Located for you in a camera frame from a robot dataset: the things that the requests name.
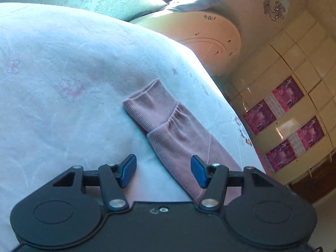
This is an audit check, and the pink ribbed knit sweater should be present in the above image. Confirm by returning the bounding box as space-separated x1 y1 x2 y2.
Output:
123 78 243 205

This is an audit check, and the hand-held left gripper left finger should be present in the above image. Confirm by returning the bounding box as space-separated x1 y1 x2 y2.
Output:
42 154 137 212

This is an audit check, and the dark brown wooden door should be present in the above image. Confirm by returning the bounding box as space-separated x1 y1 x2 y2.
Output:
287 159 336 205

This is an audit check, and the floral print quilt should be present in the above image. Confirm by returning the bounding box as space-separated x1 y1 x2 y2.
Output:
0 2 265 242

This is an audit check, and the cream wardrobe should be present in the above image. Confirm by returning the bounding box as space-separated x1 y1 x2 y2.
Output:
223 10 336 205

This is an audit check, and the crystal ceiling lamp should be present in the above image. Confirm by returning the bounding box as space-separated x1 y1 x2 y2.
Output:
263 0 291 22

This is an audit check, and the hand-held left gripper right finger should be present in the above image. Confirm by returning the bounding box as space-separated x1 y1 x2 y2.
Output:
190 155 286 212

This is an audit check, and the round peach panel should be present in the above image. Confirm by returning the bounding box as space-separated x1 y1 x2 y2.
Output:
130 10 242 77

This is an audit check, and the purple wall calendar poster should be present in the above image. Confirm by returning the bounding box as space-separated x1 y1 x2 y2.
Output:
242 76 305 135
264 115 326 173

